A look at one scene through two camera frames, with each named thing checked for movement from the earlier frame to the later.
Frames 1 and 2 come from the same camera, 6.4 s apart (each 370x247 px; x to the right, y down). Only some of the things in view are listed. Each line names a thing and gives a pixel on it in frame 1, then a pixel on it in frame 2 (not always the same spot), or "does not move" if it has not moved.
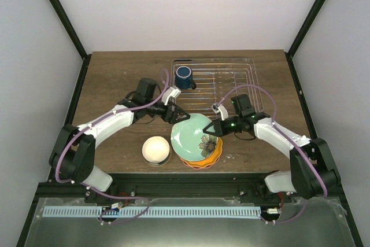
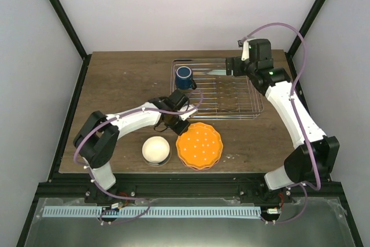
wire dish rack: (217, 81) does not move
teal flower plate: (189, 140) → (217, 72)
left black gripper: (172, 118) → (182, 129)
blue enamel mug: (184, 78) does not move
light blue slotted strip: (152, 212) does not move
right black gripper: (219, 129) → (236, 71)
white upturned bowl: (155, 149) does not move
